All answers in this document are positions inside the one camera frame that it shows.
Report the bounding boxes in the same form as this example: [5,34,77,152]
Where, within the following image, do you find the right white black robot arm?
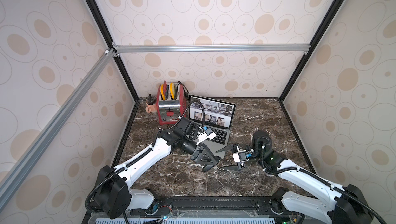
[220,131,385,224]

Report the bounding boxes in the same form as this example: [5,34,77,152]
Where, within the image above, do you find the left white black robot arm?
[85,115,220,219]

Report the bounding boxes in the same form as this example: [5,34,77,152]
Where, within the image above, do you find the silver open laptop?
[188,95,236,159]

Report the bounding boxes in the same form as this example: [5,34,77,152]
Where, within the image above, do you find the red chrome toaster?
[157,82,188,126]

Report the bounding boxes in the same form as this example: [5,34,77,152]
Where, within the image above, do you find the yellow toy toast slice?
[169,83,178,100]

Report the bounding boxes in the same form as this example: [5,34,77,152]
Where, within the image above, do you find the red toy toast slice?
[160,81,169,101]

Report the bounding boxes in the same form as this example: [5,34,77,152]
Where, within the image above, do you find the horizontal silver aluminium bar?
[115,44,311,53]

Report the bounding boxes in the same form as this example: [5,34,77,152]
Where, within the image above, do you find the diagonal silver aluminium bar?
[1,48,115,211]

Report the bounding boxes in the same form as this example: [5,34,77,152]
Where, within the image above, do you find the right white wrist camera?
[233,150,251,163]

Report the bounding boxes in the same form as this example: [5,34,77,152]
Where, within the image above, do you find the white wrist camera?
[233,150,251,163]
[197,126,217,145]

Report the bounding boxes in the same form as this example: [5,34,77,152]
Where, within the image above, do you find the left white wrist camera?
[197,126,217,145]

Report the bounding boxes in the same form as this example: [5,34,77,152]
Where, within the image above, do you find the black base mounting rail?
[81,195,350,224]

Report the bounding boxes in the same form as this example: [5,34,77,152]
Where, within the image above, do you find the left black frame post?
[85,0,139,102]

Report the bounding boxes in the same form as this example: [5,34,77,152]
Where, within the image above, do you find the black frame post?
[85,0,139,102]
[279,0,345,105]

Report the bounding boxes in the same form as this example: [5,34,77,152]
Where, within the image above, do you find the right black frame post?
[279,0,345,105]

